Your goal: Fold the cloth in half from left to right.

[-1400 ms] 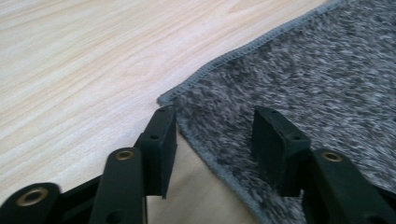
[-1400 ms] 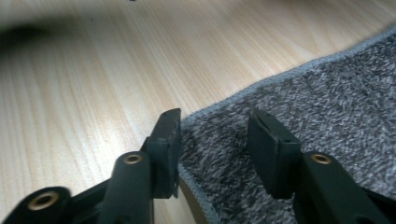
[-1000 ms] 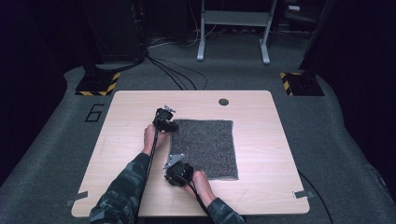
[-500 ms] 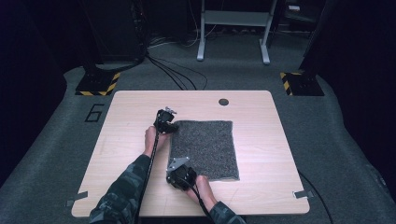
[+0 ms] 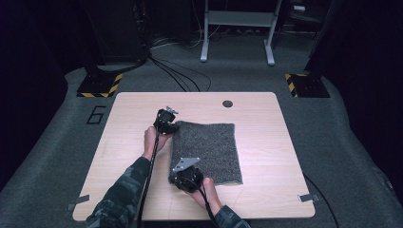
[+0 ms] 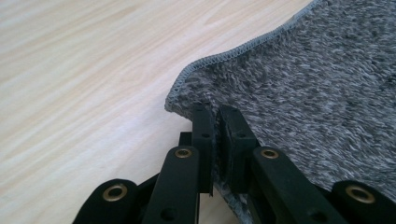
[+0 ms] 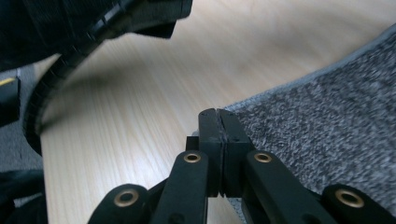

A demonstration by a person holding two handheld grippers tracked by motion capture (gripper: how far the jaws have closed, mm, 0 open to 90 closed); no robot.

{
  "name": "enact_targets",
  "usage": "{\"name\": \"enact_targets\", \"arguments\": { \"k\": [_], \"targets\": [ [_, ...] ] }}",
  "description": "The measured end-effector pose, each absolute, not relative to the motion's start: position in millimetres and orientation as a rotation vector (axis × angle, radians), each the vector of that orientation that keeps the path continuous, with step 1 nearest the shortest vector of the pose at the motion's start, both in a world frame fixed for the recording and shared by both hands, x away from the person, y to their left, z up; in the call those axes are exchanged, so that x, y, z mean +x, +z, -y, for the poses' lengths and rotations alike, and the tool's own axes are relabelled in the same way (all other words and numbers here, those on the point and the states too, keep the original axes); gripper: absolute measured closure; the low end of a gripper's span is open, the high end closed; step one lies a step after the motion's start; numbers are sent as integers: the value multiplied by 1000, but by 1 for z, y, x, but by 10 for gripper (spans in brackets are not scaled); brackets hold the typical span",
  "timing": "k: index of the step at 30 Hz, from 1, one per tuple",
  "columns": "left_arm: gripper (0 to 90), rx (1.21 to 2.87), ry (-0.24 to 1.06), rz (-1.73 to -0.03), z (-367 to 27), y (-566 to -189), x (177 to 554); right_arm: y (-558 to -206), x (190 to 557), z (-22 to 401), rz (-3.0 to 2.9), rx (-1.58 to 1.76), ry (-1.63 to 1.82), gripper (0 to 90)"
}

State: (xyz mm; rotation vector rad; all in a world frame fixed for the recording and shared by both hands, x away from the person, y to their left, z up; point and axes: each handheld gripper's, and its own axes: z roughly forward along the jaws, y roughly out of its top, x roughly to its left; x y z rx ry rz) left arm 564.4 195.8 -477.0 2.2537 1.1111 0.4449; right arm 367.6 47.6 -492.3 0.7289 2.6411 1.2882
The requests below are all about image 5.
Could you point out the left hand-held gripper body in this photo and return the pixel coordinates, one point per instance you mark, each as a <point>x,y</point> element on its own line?
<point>165,120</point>

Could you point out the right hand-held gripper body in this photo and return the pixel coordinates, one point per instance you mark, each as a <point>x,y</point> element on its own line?
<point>188,177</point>

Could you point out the grey fuzzy cloth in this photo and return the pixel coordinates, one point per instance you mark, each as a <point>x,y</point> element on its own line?
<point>209,152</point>

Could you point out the person's left hand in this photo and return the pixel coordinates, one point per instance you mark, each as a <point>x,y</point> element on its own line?
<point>154,141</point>

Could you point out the person's right hand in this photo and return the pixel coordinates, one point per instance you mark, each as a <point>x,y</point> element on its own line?
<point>206,194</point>

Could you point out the black stand with striped base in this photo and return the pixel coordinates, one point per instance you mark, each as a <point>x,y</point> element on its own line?
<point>99,86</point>
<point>309,86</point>

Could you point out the grey tape strip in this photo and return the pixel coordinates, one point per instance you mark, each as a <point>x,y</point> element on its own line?
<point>309,198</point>
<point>78,202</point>

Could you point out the black equipment cabinet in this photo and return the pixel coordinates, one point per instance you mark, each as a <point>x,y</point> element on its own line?
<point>115,31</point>

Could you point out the white desk frame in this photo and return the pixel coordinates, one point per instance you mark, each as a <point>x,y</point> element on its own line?
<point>237,19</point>

